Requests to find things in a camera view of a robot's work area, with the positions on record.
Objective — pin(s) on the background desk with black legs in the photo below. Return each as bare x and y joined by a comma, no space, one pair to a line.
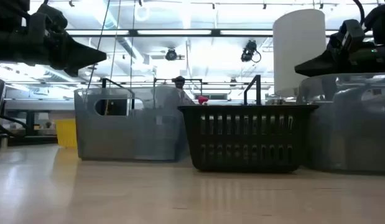
30,105

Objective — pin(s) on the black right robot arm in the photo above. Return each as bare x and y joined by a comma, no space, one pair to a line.
382,21

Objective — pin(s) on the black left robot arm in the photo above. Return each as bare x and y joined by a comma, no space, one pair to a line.
8,4

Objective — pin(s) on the person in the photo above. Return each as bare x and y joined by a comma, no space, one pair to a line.
179,81

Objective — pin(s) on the white cylindrical lamp shade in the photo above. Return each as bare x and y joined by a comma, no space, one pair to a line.
299,49

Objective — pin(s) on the yellow slotted plastic basket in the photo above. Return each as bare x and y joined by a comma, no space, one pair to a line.
66,133

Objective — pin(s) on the black metal shelf bracket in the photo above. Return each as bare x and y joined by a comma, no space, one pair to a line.
257,90

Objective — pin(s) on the black slotted plastic basket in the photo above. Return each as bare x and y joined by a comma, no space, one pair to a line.
248,137

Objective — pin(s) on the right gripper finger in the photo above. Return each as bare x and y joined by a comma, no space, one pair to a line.
326,65

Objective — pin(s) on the small red object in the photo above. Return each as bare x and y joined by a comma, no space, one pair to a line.
202,99

